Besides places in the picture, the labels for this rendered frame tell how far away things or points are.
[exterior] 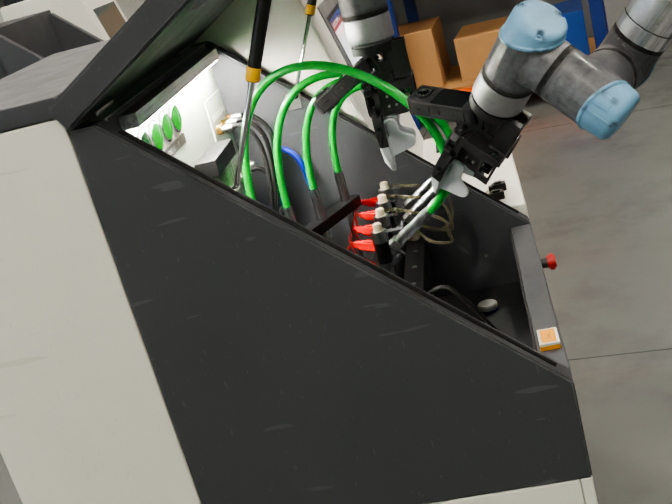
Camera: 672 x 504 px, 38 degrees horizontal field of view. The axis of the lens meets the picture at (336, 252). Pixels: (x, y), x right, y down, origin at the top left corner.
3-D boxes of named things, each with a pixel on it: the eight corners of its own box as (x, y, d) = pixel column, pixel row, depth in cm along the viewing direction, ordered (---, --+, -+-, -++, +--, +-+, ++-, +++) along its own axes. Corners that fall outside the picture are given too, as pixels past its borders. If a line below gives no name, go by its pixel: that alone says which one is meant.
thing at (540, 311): (589, 462, 145) (570, 368, 139) (559, 467, 145) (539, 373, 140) (544, 294, 202) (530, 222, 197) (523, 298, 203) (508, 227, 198)
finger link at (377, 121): (388, 149, 158) (375, 96, 155) (379, 151, 158) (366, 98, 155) (390, 141, 162) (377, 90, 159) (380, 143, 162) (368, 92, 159)
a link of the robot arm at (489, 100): (471, 76, 128) (500, 46, 133) (460, 99, 132) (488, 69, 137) (519, 108, 127) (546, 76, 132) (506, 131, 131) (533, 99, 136)
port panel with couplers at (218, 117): (266, 252, 190) (220, 99, 180) (250, 256, 191) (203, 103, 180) (276, 229, 202) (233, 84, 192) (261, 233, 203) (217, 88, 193)
